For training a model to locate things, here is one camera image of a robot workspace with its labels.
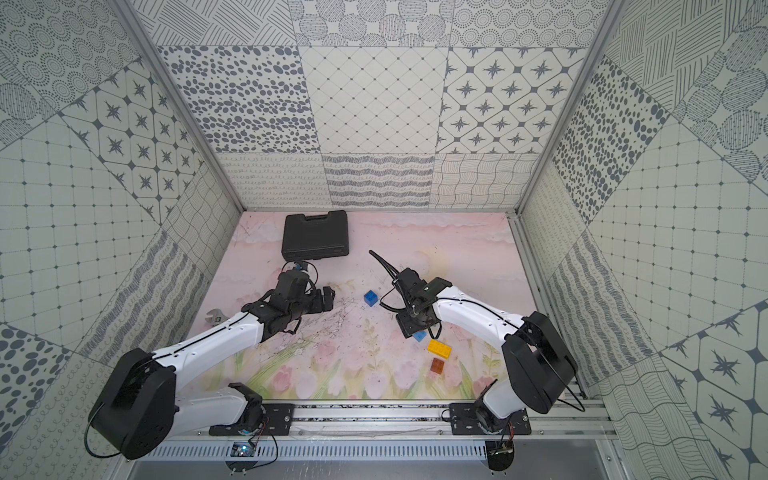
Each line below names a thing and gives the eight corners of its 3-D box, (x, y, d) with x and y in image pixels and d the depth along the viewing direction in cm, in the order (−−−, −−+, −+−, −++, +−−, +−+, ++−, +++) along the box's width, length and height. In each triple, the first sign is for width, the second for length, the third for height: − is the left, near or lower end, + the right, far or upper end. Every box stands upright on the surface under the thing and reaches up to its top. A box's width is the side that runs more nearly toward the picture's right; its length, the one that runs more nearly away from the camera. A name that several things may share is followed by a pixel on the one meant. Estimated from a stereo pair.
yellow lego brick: (426, 349, 88) (426, 346, 86) (429, 340, 90) (430, 337, 88) (448, 360, 86) (449, 357, 84) (451, 350, 88) (452, 347, 86)
